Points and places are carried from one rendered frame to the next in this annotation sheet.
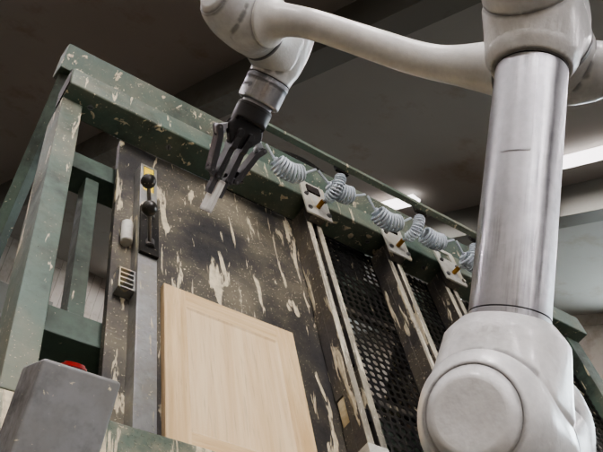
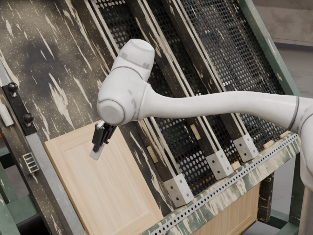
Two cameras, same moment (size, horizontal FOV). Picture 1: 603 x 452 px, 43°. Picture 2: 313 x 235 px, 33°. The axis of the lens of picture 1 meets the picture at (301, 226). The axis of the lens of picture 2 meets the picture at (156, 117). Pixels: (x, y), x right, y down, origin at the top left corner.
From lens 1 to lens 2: 1.50 m
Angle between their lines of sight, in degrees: 51
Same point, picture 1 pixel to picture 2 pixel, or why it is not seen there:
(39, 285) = (7, 222)
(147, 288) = (44, 162)
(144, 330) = (61, 197)
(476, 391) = not seen: outside the picture
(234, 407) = (113, 202)
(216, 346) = (88, 166)
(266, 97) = not seen: hidden behind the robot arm
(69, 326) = (18, 213)
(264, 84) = not seen: hidden behind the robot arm
